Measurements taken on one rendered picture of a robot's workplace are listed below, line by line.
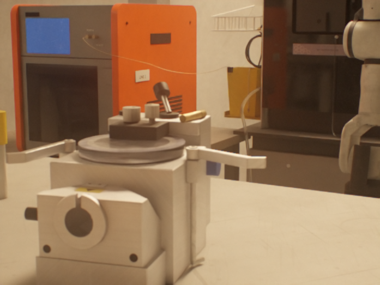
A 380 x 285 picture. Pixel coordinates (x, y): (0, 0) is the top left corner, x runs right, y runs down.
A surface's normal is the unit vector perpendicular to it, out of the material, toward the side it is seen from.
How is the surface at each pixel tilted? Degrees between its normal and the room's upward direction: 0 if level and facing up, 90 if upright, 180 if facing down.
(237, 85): 93
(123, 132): 90
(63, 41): 90
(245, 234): 0
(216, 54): 90
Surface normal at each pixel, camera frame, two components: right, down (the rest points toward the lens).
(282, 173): -0.48, 0.16
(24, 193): 0.00, -0.98
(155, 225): 0.96, 0.05
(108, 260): -0.28, 0.18
